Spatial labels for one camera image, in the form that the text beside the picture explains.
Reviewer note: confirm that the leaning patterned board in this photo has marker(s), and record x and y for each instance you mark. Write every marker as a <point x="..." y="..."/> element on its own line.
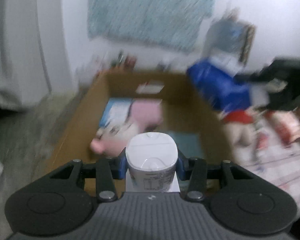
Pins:
<point x="249" y="36"/>

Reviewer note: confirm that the teal floral wall cloth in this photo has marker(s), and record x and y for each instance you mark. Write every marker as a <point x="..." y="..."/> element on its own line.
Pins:
<point x="172" y="24"/>

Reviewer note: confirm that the pink plush toy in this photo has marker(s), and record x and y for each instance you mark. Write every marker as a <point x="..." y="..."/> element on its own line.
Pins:
<point x="112" y="139"/>

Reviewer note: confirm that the blue water jug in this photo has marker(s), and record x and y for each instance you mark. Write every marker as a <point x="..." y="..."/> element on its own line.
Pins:
<point x="225" y="35"/>

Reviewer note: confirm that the grey curtain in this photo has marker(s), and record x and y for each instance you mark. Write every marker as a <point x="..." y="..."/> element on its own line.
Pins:
<point x="33" y="60"/>

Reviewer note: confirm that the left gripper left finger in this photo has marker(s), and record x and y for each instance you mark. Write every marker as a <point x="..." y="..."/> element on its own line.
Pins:
<point x="107" y="171"/>

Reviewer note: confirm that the blue striped towel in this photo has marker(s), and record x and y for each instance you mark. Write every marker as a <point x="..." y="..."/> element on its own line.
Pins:
<point x="187" y="143"/>

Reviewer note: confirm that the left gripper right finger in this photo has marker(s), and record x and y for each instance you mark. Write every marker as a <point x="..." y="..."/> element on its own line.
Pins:
<point x="193" y="170"/>

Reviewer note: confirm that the black-haired plush doll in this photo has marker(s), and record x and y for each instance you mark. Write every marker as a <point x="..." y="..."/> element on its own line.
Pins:
<point x="244" y="128"/>

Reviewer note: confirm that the checkered bed sheet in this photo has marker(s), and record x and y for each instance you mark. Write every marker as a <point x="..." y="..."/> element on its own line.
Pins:
<point x="279" y="163"/>

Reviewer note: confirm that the brown cardboard box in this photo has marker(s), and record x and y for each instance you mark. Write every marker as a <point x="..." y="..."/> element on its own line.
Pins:
<point x="109" y="100"/>

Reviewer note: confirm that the blue white tissue pack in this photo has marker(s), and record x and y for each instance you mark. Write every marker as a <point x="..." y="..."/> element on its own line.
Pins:
<point x="222" y="91"/>

